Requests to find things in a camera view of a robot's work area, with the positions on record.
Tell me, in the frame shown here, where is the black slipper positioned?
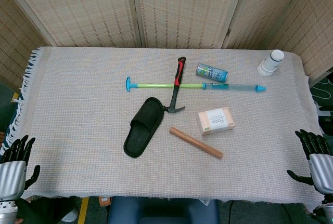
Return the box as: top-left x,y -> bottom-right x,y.
123,97 -> 165,159

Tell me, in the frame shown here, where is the black floor equipment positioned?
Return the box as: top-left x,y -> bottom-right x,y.
316,104 -> 333,134

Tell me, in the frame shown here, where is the brown wooden stick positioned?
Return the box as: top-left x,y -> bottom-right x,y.
169,126 -> 224,160

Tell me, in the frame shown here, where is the beige woven tablecloth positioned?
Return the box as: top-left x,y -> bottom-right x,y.
0,46 -> 326,210

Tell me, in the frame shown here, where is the blue green water pump toy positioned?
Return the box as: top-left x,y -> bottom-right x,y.
125,76 -> 267,94

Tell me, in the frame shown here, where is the small orange box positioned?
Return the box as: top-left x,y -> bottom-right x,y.
98,196 -> 112,207

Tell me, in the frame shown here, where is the woven folding screen panel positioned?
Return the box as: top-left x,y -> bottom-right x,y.
222,0 -> 309,51
0,0 -> 53,92
130,0 -> 249,49
267,0 -> 333,87
0,0 -> 143,48

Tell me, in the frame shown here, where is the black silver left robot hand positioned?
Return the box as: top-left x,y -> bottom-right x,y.
0,135 -> 41,200

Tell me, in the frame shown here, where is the blue green drink can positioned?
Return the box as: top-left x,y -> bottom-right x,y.
195,63 -> 229,83

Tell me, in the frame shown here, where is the white plastic bottle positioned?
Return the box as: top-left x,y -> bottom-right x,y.
257,49 -> 285,77

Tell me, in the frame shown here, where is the red black claw hammer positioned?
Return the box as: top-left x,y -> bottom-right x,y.
163,57 -> 187,114

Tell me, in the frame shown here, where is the blue padded seat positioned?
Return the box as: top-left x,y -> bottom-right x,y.
107,196 -> 221,224

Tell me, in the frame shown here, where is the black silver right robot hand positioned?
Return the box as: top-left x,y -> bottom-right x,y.
286,129 -> 333,202

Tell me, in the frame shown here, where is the tissue pack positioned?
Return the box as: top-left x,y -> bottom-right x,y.
196,106 -> 236,137

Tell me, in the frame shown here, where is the black floor cable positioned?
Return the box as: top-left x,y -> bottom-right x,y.
227,200 -> 236,224

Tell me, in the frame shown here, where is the white floor cable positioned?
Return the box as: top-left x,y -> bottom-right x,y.
311,77 -> 333,105

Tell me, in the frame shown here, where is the white sneaker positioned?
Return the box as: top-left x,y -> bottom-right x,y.
61,206 -> 79,223

